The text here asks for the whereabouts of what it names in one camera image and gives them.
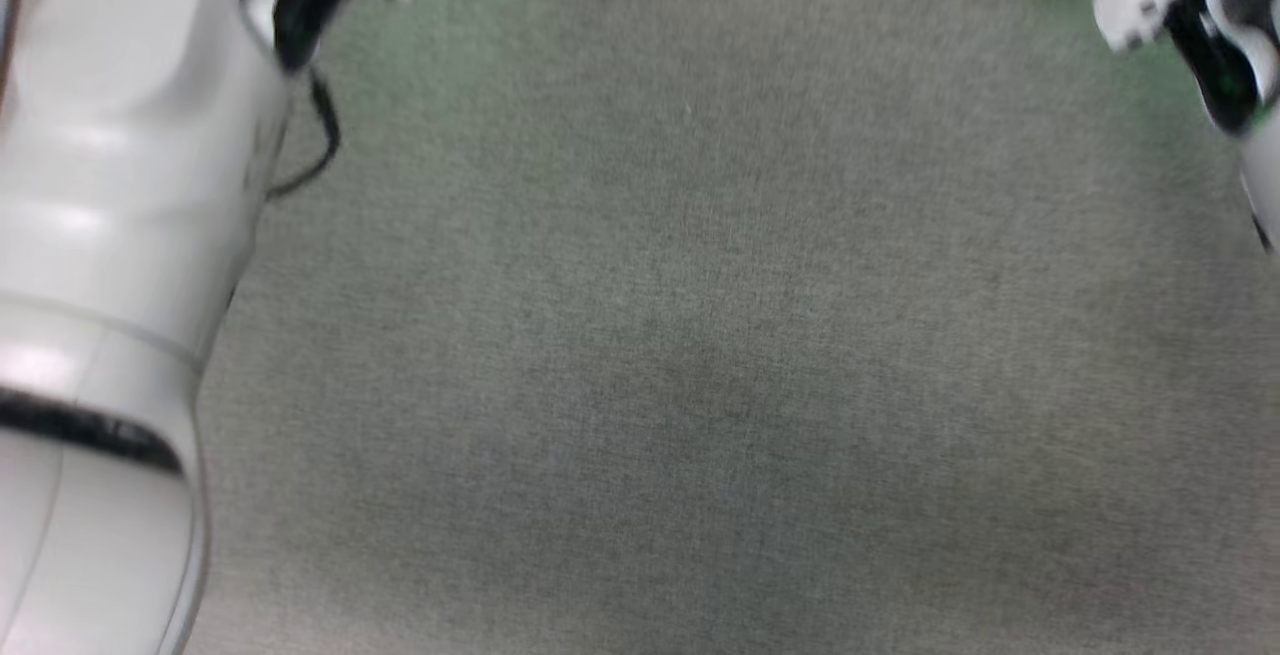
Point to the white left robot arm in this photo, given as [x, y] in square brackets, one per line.
[110, 235]

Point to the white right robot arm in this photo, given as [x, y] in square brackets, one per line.
[1240, 45]

